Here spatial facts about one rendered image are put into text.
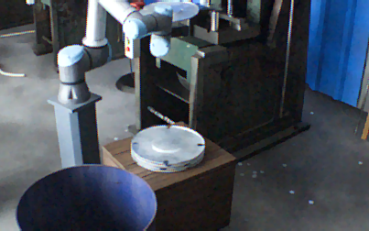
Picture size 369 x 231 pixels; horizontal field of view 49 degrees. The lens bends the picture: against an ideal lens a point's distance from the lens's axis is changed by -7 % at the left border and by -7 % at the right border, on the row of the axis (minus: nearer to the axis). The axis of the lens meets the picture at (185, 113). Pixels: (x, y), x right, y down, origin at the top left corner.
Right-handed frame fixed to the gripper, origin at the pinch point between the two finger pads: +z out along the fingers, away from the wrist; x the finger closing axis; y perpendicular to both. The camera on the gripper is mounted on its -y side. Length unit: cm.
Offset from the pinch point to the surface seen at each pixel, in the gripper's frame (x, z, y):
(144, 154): 35, -55, 7
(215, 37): 8.5, 2.7, -22.1
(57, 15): 38, 133, 92
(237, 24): 3.7, 8.8, -32.8
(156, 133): 36, -38, 4
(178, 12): -1.7, 7.7, -4.3
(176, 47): 17.4, 11.0, -3.8
